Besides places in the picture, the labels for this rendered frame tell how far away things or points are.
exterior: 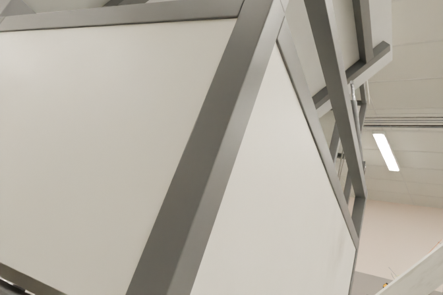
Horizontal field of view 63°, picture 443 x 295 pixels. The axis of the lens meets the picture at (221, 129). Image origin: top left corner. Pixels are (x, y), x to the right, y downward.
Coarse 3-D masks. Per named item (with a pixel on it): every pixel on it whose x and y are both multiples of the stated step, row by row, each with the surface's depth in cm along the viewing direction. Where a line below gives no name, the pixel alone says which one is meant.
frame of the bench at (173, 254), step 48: (192, 0) 49; (240, 0) 45; (240, 48) 40; (288, 48) 48; (240, 96) 37; (192, 144) 36; (240, 144) 38; (192, 192) 33; (336, 192) 87; (192, 240) 32; (0, 288) 36; (144, 288) 30
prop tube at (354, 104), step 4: (352, 104) 146; (356, 104) 146; (352, 108) 145; (356, 108) 144; (356, 112) 144; (356, 116) 143; (356, 120) 142; (356, 124) 141; (356, 128) 140; (360, 132) 139; (360, 136) 138; (360, 140) 137; (360, 144) 136; (360, 148) 135; (360, 152) 134
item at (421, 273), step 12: (432, 252) 303; (420, 264) 306; (432, 264) 323; (396, 276) 316; (408, 276) 312; (420, 276) 328; (432, 276) 348; (384, 288) 307; (396, 288) 319; (408, 288) 337; (420, 288) 356; (432, 288) 379
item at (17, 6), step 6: (0, 0) 75; (6, 0) 74; (12, 0) 74; (18, 0) 75; (0, 6) 74; (6, 6) 73; (12, 6) 74; (18, 6) 75; (24, 6) 76; (0, 12) 72; (6, 12) 73; (12, 12) 74; (18, 12) 75; (24, 12) 76; (30, 12) 77
